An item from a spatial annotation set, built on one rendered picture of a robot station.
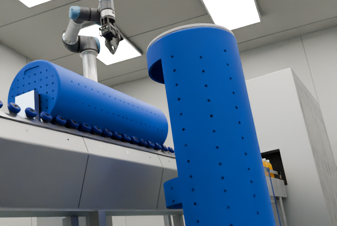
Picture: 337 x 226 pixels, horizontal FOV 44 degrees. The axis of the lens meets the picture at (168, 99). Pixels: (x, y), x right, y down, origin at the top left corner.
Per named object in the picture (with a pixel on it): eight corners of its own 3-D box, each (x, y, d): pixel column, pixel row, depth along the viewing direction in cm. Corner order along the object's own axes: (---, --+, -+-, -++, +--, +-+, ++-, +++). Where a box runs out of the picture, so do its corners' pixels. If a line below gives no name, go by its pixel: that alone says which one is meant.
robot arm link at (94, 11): (87, 14, 244) (91, 3, 235) (106, 16, 248) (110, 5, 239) (88, 25, 241) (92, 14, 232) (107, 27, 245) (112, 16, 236)
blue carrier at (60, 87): (5, 136, 167) (6, 69, 176) (128, 159, 242) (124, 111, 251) (60, 121, 155) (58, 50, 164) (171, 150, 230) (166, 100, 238)
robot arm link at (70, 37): (57, 37, 275) (70, -1, 232) (74, 39, 279) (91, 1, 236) (57, 54, 271) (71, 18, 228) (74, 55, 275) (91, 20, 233)
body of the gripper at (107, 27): (99, 37, 221) (97, 18, 226) (108, 43, 228) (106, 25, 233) (111, 31, 218) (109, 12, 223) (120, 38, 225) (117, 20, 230)
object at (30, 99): (15, 135, 159) (14, 96, 164) (23, 137, 162) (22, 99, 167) (35, 129, 155) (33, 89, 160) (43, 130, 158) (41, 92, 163)
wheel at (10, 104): (4, 104, 141) (7, 99, 141) (14, 107, 145) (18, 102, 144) (10, 112, 139) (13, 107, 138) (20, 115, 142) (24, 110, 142)
